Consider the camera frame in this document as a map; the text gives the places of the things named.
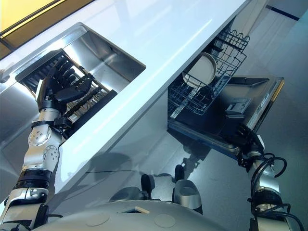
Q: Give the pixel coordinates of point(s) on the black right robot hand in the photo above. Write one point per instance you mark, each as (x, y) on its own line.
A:
(249, 140)

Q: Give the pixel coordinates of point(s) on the black dish rack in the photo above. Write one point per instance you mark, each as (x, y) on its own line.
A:
(96, 98)

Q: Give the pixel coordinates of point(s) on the silver right robot leg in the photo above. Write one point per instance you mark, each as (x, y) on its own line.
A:
(187, 193)

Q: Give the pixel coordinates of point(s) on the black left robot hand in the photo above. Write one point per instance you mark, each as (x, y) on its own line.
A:
(65, 95)

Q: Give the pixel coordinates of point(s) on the silver robot leg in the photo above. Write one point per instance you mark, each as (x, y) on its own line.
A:
(187, 193)
(131, 192)

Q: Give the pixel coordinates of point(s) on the silver left robot leg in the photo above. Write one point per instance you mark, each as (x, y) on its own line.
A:
(131, 192)

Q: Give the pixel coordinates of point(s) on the stainless steel sink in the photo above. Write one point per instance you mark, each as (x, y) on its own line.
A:
(113, 57)

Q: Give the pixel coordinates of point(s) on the grey detergent dispenser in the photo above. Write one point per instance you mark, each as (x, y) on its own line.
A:
(238, 106)

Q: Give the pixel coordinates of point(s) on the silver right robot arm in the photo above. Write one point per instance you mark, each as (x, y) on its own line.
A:
(267, 190)

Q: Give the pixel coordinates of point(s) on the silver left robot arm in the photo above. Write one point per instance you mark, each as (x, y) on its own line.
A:
(38, 146)

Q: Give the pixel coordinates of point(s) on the grey robot torso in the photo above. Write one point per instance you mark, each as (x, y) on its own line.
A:
(154, 217)

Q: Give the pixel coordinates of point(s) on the open dishwasher door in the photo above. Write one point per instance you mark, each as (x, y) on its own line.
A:
(255, 96)

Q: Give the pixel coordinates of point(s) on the small white plate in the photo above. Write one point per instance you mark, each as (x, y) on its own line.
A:
(190, 81)

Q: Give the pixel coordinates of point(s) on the large white plate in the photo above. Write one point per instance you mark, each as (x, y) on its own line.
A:
(203, 67)

